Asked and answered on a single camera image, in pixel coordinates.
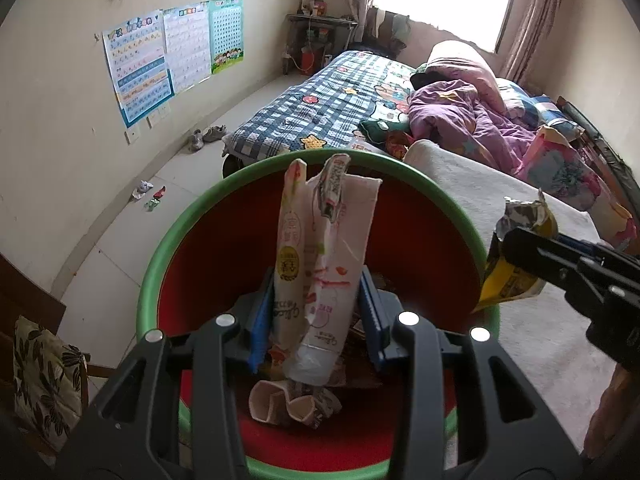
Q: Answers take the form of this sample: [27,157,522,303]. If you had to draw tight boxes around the dark wooden chair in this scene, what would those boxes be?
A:
[0,252,109,480]

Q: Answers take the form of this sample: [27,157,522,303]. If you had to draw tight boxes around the red patterned cloth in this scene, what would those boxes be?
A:
[385,130,417,159]

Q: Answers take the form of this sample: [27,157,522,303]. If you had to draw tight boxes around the dark green cushion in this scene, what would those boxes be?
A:
[360,119,402,144]

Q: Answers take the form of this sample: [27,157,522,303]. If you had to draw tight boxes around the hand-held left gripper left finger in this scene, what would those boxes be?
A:
[55,267,276,480]

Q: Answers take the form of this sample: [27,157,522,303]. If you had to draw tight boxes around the dark hanging clothes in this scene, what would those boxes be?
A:
[365,7,412,57]

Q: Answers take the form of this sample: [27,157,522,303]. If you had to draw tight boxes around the yellow wrapper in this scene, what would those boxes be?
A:
[472,189,560,314]

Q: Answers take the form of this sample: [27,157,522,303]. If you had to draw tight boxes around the window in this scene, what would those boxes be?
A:
[372,0,517,54]

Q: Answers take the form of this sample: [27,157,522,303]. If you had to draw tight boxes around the blue checked pillow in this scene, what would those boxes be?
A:
[530,95,584,142]
[495,77,534,112]

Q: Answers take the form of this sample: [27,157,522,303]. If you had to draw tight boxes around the small dark desk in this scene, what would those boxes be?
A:
[286,12,359,77]

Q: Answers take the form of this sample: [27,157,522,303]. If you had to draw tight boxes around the pink white snack bag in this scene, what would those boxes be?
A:
[270,152,384,387]

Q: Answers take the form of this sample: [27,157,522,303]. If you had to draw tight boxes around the blue checked bed sheet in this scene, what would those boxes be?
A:
[222,50,427,167]

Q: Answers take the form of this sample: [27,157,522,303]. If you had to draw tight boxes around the person's right forearm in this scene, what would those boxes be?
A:
[582,361,640,462]

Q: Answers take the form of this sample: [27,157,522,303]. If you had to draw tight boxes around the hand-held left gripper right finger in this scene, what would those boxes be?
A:
[357,265,583,480]

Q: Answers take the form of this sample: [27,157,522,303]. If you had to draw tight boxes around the turquoise number wall poster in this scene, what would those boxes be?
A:
[207,0,246,76]

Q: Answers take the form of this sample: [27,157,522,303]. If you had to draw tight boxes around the purple quilt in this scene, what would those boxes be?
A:
[407,80,544,177]

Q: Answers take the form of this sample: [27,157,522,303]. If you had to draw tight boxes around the green red plastic basin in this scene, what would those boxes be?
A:
[136,149,501,480]

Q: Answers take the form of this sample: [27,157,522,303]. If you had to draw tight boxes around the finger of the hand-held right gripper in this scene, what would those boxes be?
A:
[557,236,626,262]
[502,227,608,293]

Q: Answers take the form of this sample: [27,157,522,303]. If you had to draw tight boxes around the dark wooden headboard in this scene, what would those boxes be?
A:
[555,95,640,197]

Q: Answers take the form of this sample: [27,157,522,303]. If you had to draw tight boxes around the white chart wall poster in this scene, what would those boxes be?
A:
[162,2,212,94]

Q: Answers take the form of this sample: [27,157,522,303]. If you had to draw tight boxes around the pink floral pillow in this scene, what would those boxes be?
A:
[515,127,639,252]

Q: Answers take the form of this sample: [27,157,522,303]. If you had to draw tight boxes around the blue letter wall poster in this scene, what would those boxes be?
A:
[102,10,176,129]

